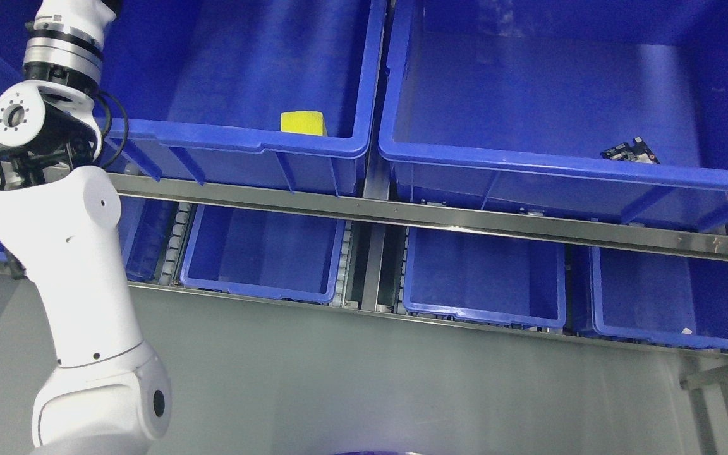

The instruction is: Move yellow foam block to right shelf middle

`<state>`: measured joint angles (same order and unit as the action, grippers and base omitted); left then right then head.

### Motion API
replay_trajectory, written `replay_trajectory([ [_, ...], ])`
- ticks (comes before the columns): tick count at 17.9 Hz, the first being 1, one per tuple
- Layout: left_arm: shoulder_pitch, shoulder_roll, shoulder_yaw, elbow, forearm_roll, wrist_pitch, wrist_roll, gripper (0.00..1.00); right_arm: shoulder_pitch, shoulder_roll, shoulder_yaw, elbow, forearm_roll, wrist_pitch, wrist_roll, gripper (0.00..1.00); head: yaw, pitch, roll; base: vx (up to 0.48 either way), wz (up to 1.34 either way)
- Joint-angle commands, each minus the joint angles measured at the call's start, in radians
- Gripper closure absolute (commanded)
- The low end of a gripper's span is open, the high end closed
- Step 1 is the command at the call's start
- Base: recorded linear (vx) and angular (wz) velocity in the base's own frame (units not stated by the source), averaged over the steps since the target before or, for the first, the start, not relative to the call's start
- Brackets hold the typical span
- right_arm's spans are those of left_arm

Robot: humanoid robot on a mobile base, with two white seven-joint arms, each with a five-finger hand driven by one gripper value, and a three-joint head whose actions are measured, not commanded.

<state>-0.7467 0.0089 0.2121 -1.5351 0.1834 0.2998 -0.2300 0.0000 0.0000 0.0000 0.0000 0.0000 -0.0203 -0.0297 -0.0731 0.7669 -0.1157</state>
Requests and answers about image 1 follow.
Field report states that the blue plastic bin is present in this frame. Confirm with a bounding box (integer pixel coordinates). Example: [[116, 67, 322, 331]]
[[574, 247, 728, 349], [180, 205, 346, 305], [0, 190, 178, 282], [379, 1, 728, 231], [403, 228, 566, 329], [101, 1, 387, 196]]

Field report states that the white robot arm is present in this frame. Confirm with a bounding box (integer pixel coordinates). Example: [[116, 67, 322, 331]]
[[0, 1, 173, 454]]

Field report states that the yellow foam block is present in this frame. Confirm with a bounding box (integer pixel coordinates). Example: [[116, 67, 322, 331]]
[[280, 111, 327, 137]]

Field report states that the black circuit board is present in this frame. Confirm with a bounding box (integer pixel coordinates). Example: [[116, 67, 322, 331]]
[[601, 137, 660, 164]]

